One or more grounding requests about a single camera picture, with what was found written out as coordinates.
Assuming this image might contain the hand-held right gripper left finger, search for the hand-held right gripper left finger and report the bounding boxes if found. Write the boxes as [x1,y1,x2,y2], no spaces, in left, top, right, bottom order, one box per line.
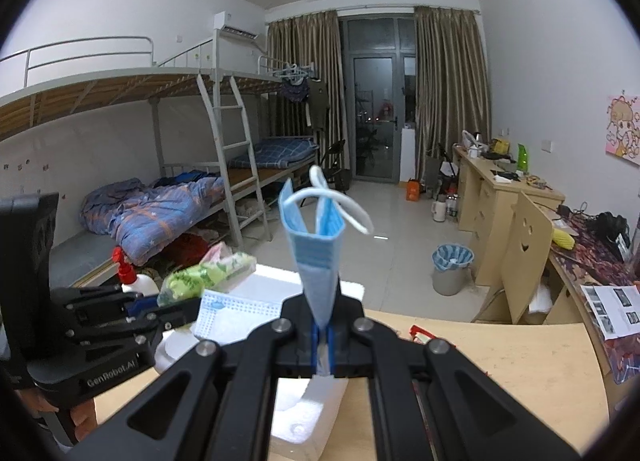
[65,290,323,461]

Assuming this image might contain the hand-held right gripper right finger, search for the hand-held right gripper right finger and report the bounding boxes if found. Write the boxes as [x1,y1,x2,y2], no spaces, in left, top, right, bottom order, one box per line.
[322,279,583,461]

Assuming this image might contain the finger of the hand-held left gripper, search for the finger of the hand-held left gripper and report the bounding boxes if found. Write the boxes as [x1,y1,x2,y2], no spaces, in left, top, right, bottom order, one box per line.
[70,297,202,348]
[50,286,161,318]

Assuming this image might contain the white blue mask packet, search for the white blue mask packet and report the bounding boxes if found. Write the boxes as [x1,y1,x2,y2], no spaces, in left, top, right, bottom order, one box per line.
[192,290,284,346]

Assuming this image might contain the white foam box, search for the white foam box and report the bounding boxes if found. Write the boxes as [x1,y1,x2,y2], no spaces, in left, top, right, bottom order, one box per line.
[155,263,366,461]

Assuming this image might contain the blue face mask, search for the blue face mask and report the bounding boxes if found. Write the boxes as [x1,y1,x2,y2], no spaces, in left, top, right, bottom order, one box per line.
[277,165,375,377]

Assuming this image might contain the person's left hand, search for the person's left hand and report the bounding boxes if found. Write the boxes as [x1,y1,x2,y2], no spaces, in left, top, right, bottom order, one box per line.
[14,381,97,444]

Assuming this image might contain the white spray bottle red trigger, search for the white spray bottle red trigger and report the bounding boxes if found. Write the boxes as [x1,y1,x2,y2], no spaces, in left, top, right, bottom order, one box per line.
[111,246,161,298]

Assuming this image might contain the green tissue packet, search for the green tissue packet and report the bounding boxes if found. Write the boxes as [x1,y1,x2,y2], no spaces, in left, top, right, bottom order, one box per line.
[157,251,257,307]

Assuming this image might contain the red cloth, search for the red cloth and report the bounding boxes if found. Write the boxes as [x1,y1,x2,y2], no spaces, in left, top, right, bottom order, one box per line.
[170,233,213,267]

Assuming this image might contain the red packet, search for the red packet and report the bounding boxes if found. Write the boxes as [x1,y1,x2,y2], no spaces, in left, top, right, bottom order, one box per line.
[407,324,448,344]

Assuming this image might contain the blue and orange quilt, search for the blue and orange quilt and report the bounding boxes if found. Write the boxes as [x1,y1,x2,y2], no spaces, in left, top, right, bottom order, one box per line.
[80,176,227,264]

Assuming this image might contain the grey trash bin blue bag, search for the grey trash bin blue bag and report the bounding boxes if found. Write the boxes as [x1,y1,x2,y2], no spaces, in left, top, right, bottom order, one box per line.
[431,242,475,297]

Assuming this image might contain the grey metal bed ladder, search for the grey metal bed ladder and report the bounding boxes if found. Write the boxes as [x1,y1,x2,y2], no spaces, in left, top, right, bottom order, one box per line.
[196,72,273,247]

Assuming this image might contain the black folding chair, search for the black folding chair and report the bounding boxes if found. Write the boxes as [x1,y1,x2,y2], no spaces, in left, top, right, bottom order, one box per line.
[317,138,352,192]

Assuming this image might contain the blue plaid bedding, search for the blue plaid bedding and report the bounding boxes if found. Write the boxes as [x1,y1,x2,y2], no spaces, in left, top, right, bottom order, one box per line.
[227,136,318,168]

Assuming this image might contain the wooden chair smiley cutout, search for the wooden chair smiley cutout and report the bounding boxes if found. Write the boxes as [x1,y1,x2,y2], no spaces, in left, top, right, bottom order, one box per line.
[472,191,556,324]

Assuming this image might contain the wooden desk with patterned mat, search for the wooden desk with patterned mat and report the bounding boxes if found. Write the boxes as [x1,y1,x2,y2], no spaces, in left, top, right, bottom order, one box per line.
[542,206,640,387]

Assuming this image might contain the green hanging jacket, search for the green hanging jacket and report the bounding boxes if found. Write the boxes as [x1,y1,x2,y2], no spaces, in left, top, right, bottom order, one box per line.
[306,78,331,133]

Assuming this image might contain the yellow cloth roll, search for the yellow cloth roll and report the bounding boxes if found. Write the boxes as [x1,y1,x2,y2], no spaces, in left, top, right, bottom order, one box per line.
[550,228,577,251]

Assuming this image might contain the white kettle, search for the white kettle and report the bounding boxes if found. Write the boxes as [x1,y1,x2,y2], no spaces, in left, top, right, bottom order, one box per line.
[461,130,488,158]

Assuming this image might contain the dark hanging garment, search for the dark hanging garment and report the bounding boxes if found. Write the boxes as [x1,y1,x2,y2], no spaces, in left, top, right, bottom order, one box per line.
[277,77,308,104]

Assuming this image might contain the glass balcony door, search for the glass balcony door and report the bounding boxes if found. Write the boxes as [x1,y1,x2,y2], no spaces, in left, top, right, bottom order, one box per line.
[340,16,418,183]

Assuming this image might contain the printed paper sheets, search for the printed paper sheets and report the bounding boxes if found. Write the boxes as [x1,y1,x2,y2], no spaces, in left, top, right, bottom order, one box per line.
[580,281,640,342]

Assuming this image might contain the light blue clothes hangers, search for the light blue clothes hangers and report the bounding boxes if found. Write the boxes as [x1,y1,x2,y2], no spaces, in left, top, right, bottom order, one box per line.
[272,62,316,80]

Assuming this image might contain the brown curtain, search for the brown curtain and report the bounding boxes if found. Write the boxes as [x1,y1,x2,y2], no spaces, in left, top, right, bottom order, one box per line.
[266,10,351,187]
[414,5,493,188]

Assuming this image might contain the black bag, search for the black bag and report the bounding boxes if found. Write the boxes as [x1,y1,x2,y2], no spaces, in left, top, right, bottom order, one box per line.
[585,211,632,256]

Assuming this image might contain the white air conditioner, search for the white air conditioner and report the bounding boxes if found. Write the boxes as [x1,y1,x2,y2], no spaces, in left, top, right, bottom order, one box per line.
[214,12,261,40]

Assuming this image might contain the cartoon wall poster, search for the cartoon wall poster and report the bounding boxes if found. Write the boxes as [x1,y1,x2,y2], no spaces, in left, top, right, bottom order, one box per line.
[605,90,640,166]

